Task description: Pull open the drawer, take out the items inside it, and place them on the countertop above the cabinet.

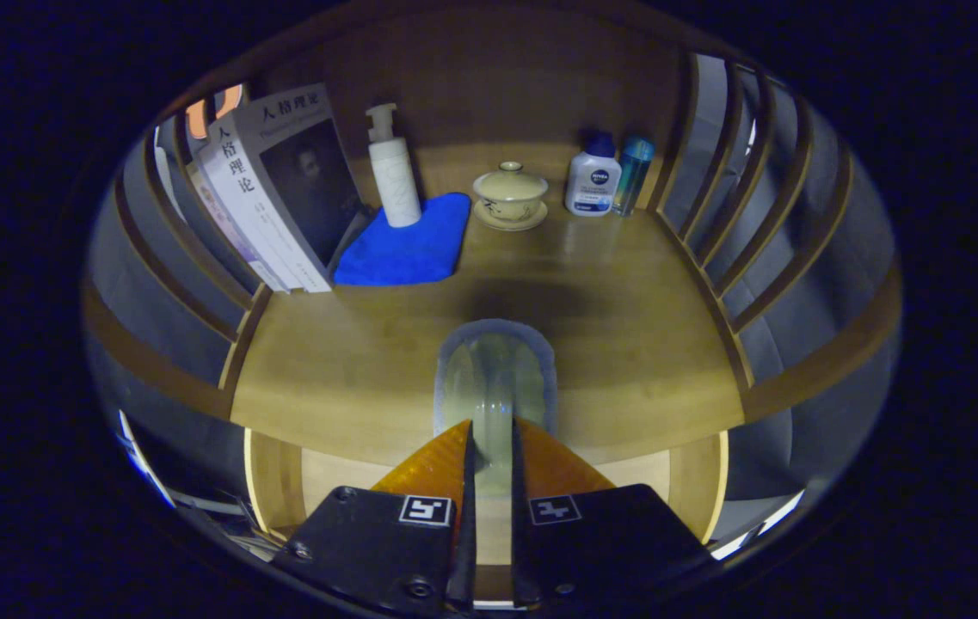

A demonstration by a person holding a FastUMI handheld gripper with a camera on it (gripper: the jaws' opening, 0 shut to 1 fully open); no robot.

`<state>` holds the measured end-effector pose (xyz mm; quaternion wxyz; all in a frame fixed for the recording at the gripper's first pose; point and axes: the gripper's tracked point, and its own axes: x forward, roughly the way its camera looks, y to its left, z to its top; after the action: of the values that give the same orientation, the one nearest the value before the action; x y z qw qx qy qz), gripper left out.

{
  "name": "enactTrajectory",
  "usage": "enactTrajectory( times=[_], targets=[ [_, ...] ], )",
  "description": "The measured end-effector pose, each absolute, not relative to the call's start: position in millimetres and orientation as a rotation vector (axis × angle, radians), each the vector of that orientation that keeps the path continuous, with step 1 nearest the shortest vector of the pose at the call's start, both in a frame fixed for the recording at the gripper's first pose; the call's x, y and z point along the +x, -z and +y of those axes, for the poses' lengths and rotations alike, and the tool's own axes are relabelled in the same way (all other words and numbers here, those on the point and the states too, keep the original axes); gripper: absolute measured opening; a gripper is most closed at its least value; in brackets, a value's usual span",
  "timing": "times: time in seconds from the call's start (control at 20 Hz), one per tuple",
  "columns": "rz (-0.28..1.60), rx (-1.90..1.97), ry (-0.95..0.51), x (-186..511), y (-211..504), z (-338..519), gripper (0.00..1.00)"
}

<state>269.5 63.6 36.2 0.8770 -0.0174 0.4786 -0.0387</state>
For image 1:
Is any pale purple book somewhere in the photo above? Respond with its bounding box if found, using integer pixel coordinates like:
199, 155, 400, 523
183, 176, 276, 293

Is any wooden drawer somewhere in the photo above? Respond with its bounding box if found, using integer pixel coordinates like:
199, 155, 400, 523
243, 427, 729, 603

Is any wooden countertop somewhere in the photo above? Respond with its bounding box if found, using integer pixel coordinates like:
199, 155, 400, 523
226, 142, 747, 465

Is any white bottle blue cap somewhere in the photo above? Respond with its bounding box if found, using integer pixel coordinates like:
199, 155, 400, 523
563, 131, 623, 218

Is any thin white book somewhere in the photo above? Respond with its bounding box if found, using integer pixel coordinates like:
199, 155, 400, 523
188, 159, 300, 293

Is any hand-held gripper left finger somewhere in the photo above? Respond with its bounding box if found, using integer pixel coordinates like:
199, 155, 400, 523
269, 419, 477, 616

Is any large white dark-cover book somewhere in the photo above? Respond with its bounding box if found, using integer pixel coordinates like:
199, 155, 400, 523
194, 83, 373, 293

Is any cream lidded tea bowl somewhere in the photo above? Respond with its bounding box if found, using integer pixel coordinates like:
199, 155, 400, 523
472, 161, 551, 232

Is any teal slim bottle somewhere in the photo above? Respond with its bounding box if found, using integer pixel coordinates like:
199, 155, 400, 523
612, 136, 655, 218

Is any white pump bottle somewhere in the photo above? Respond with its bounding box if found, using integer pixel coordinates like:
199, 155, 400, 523
366, 103, 423, 229

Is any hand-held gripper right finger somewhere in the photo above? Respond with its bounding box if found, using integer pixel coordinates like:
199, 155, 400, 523
510, 417, 717, 610

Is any blue folded cloth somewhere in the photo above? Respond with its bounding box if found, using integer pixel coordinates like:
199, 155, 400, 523
333, 192, 472, 287

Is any wooden cabinet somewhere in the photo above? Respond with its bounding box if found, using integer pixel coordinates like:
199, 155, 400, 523
80, 4, 902, 482

